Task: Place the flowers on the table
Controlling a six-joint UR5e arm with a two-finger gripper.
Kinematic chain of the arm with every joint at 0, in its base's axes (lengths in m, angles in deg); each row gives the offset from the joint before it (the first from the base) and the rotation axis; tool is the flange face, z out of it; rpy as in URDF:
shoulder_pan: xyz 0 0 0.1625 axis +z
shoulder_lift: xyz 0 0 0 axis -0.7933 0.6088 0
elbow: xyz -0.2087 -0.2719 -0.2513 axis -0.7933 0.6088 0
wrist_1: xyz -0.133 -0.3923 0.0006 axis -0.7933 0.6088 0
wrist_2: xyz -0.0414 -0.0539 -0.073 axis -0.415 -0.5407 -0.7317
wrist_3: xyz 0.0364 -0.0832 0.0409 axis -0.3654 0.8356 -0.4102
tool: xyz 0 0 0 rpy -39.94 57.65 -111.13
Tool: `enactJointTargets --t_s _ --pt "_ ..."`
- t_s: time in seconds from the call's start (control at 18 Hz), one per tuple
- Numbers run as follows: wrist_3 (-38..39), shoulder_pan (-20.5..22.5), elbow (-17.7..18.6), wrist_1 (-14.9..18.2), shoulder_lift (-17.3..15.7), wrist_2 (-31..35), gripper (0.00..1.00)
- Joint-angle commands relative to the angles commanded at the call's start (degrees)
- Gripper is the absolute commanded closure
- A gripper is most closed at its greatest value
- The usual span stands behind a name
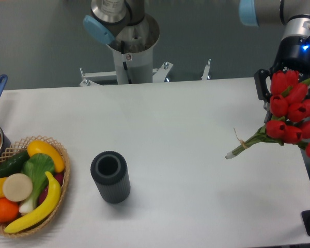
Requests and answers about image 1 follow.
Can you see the red tulip bouquet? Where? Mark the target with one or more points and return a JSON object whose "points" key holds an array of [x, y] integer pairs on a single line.
{"points": [[288, 114]]}

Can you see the white metal mounting frame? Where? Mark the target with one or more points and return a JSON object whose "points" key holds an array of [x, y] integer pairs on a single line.
{"points": [[98, 76]]}

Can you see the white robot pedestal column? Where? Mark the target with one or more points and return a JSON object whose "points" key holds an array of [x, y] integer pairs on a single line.
{"points": [[133, 51]]}

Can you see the beige round slice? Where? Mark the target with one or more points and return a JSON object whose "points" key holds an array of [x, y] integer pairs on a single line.
{"points": [[17, 187]]}

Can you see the purple red vegetable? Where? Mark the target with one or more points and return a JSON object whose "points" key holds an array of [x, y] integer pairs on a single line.
{"points": [[60, 178]]}

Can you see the green cucumber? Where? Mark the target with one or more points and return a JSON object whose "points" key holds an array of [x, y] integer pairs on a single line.
{"points": [[14, 164]]}

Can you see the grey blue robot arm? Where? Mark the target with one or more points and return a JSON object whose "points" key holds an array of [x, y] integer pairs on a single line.
{"points": [[108, 18]]}

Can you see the dark grey ribbed vase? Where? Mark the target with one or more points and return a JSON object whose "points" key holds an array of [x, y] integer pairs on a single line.
{"points": [[109, 171]]}

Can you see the woven wicker basket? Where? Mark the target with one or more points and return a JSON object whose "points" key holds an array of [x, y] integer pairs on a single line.
{"points": [[20, 146]]}

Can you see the yellow banana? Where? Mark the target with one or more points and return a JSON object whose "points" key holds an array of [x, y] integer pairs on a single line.
{"points": [[41, 212]]}

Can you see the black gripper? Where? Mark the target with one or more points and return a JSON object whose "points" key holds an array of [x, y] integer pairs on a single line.
{"points": [[293, 54]]}

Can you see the green bok choy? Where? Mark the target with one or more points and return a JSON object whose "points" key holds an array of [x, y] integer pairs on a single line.
{"points": [[35, 169]]}

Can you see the orange fruit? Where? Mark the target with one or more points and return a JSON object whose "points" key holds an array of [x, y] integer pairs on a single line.
{"points": [[9, 210]]}

